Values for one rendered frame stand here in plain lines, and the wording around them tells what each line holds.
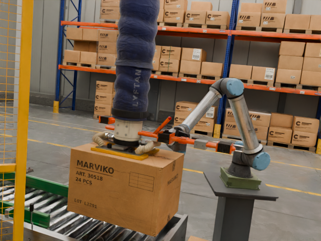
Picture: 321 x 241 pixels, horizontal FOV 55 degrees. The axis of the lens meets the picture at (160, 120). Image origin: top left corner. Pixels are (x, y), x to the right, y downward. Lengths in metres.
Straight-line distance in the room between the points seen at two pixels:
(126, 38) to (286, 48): 7.41
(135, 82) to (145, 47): 0.21
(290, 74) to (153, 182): 7.50
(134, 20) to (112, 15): 8.27
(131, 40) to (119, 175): 0.77
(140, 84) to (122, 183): 0.58
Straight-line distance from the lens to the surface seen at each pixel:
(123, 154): 1.81
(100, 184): 1.88
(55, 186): 2.63
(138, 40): 1.80
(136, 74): 1.80
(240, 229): 2.75
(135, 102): 1.81
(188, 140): 1.78
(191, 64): 9.11
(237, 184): 2.58
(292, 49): 8.98
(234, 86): 2.20
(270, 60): 10.23
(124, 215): 1.86
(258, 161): 2.42
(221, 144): 1.73
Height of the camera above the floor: 1.56
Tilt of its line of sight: 8 degrees down
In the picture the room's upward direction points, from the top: 6 degrees clockwise
